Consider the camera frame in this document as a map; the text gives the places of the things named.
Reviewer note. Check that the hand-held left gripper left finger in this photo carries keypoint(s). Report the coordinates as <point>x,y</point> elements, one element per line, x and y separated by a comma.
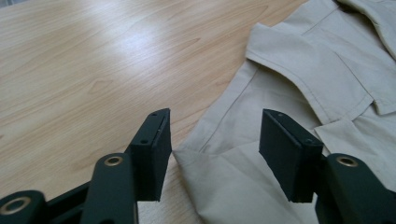
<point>152,158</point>

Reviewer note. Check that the beige short-sleeved shirt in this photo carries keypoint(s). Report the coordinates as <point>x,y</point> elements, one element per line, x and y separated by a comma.
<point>295,93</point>

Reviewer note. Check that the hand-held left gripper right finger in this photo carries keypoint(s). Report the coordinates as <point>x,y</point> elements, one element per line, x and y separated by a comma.
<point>289,158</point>

